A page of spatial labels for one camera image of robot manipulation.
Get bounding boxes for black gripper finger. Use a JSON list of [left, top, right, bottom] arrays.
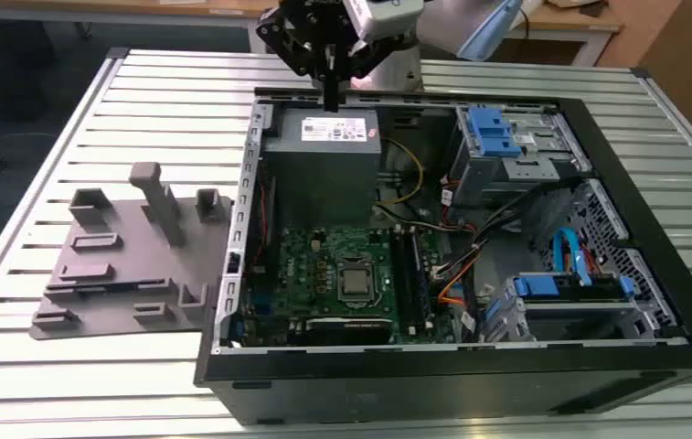
[[330, 37, 396, 113], [252, 7, 332, 112]]

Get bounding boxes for pale blue teach pendant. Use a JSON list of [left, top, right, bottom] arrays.
[[454, 0, 526, 61]]

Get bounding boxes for grey power supply unit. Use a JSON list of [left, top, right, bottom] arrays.
[[262, 108, 382, 230]]

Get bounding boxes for tall blue drive carrier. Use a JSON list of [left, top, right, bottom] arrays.
[[468, 107, 521, 157]]

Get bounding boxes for long wooden desk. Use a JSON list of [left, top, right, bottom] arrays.
[[0, 0, 297, 52]]

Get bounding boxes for small wooden desk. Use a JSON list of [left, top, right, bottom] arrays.
[[502, 0, 625, 68]]

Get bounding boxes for metal drive cage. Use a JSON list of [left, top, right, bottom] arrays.
[[448, 107, 590, 202]]

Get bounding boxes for black office chair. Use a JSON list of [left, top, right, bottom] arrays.
[[0, 17, 57, 124]]

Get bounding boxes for green motherboard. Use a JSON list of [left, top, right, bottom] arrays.
[[240, 223, 474, 347]]

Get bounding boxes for silver CPU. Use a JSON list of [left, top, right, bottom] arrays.
[[338, 268, 377, 296]]

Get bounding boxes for grey parts rack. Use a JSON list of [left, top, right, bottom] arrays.
[[26, 160, 237, 340]]

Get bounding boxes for brown wooden cabinet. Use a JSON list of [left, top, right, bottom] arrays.
[[598, 0, 692, 124]]

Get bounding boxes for wide blue disk carrier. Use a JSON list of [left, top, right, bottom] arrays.
[[512, 272, 637, 303]]

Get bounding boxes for black graphics card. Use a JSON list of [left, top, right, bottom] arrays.
[[286, 315, 396, 347]]

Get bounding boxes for small blue plastic latch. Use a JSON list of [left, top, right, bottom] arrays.
[[482, 299, 509, 342]]

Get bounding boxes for black PC case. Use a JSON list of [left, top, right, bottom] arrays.
[[192, 86, 692, 426]]

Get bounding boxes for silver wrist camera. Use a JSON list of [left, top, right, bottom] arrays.
[[341, 0, 424, 49]]

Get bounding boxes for yellow wire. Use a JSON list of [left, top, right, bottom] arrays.
[[381, 136, 425, 207]]

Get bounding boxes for red wire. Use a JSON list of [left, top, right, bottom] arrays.
[[252, 168, 280, 272]]

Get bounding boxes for orange wire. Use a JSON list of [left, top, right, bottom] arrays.
[[436, 282, 474, 308]]

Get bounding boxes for blue SATA wire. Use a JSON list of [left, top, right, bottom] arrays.
[[552, 227, 594, 287]]

